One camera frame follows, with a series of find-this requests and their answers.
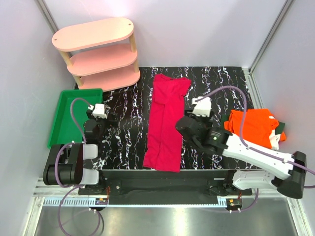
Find purple cable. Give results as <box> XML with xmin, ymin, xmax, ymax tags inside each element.
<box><xmin>55</xmin><ymin>98</ymin><xmax>105</xmax><ymax>234</ymax></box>
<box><xmin>194</xmin><ymin>86</ymin><xmax>315</xmax><ymax>212</ymax></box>

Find red t-shirt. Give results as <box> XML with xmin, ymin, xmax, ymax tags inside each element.
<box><xmin>143</xmin><ymin>74</ymin><xmax>191</xmax><ymax>173</ymax></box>

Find dark green t-shirt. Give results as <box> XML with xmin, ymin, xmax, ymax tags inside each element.
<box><xmin>220</xmin><ymin>115</ymin><xmax>285</xmax><ymax>135</ymax></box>

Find pink three-tier shelf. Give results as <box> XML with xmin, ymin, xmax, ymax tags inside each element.
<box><xmin>52</xmin><ymin>17</ymin><xmax>140</xmax><ymax>91</ymax></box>

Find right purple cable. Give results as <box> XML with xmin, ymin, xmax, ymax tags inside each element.
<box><xmin>194</xmin><ymin>86</ymin><xmax>315</xmax><ymax>212</ymax></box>

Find green plastic tray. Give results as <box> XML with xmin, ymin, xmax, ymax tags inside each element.
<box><xmin>47</xmin><ymin>88</ymin><xmax>103</xmax><ymax>148</ymax></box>

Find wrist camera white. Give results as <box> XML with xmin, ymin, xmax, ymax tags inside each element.
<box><xmin>86</xmin><ymin>104</ymin><xmax>107</xmax><ymax>119</ymax></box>
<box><xmin>192</xmin><ymin>96</ymin><xmax>212</xmax><ymax>117</ymax></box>

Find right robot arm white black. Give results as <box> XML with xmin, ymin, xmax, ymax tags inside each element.
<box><xmin>176</xmin><ymin>114</ymin><xmax>306</xmax><ymax>199</ymax></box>

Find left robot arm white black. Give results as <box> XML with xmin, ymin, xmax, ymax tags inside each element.
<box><xmin>43</xmin><ymin>111</ymin><xmax>118</xmax><ymax>195</ymax></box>

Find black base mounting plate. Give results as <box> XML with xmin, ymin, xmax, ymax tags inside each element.
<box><xmin>79</xmin><ymin>170</ymin><xmax>252</xmax><ymax>207</ymax></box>

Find aluminium frame rail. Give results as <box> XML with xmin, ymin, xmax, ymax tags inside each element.
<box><xmin>242</xmin><ymin>68</ymin><xmax>300</xmax><ymax>197</ymax></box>

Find orange t-shirt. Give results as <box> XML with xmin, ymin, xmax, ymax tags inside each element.
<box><xmin>224</xmin><ymin>109</ymin><xmax>286</xmax><ymax>149</ymax></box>

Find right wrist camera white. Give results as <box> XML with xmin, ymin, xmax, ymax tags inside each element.
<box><xmin>192</xmin><ymin>96</ymin><xmax>212</xmax><ymax>117</ymax></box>

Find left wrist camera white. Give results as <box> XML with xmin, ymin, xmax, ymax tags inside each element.
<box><xmin>86</xmin><ymin>104</ymin><xmax>107</xmax><ymax>119</ymax></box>

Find white slotted cable duct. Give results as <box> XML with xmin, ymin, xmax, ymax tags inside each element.
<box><xmin>43</xmin><ymin>197</ymin><xmax>108</xmax><ymax>207</ymax></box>

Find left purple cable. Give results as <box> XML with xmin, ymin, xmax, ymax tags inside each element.
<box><xmin>55</xmin><ymin>98</ymin><xmax>105</xmax><ymax>234</ymax></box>

